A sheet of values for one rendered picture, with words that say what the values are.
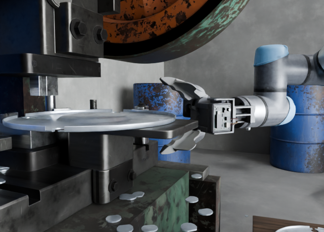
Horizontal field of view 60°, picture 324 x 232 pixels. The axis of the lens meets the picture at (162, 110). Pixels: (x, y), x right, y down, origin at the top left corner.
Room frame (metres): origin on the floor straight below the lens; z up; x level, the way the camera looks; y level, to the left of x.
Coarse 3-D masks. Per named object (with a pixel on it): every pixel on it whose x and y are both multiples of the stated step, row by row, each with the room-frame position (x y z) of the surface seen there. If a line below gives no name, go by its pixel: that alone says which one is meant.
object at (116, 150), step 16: (144, 128) 0.39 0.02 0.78; (160, 128) 0.39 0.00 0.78; (176, 128) 0.39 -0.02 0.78; (192, 128) 0.46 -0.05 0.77; (80, 144) 0.45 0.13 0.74; (96, 144) 0.44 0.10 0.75; (112, 144) 0.46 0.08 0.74; (128, 144) 0.50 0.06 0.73; (80, 160) 0.45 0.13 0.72; (96, 160) 0.44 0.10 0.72; (112, 160) 0.46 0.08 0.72; (128, 160) 0.50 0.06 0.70; (96, 176) 0.44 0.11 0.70; (112, 176) 0.45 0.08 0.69; (128, 176) 0.50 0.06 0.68; (96, 192) 0.44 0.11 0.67; (112, 192) 0.45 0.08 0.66
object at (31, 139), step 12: (0, 132) 0.49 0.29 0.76; (12, 132) 0.48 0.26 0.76; (24, 132) 0.47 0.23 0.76; (36, 132) 0.48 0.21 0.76; (48, 132) 0.50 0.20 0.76; (60, 132) 0.53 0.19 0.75; (12, 144) 0.48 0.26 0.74; (24, 144) 0.47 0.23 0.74; (36, 144) 0.47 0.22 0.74; (48, 144) 0.50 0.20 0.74
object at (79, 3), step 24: (0, 0) 0.49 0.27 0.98; (24, 0) 0.47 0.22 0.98; (48, 0) 0.46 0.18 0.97; (72, 0) 0.51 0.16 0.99; (96, 0) 0.58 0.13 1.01; (0, 24) 0.49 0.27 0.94; (24, 24) 0.47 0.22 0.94; (48, 24) 0.46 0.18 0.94; (72, 24) 0.47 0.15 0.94; (96, 24) 0.53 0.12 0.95; (0, 48) 0.49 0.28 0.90; (24, 48) 0.47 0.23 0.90; (48, 48) 0.46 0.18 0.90; (72, 48) 0.47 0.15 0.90; (96, 48) 0.53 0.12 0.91
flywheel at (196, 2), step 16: (128, 0) 0.89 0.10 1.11; (144, 0) 0.87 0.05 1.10; (160, 0) 0.85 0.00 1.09; (176, 0) 0.83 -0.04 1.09; (192, 0) 0.77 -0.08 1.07; (208, 0) 0.76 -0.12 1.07; (112, 16) 0.92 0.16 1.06; (128, 16) 0.89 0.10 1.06; (144, 16) 0.87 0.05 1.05; (160, 16) 0.81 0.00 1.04; (176, 16) 0.79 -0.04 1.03; (192, 16) 0.78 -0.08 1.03; (112, 32) 0.88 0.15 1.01; (128, 32) 0.85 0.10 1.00; (144, 32) 0.83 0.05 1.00; (160, 32) 0.81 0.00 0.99; (176, 32) 0.84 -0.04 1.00
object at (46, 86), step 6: (30, 78) 0.53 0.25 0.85; (36, 78) 0.53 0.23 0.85; (42, 78) 0.53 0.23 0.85; (48, 78) 0.53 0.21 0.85; (54, 78) 0.55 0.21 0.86; (30, 84) 0.53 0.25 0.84; (36, 84) 0.53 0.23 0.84; (42, 84) 0.53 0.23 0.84; (48, 84) 0.53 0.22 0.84; (54, 84) 0.55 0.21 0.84; (30, 90) 0.53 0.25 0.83; (36, 90) 0.53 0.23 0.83; (42, 90) 0.53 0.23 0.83; (48, 90) 0.53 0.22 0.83; (54, 90) 0.55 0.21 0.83
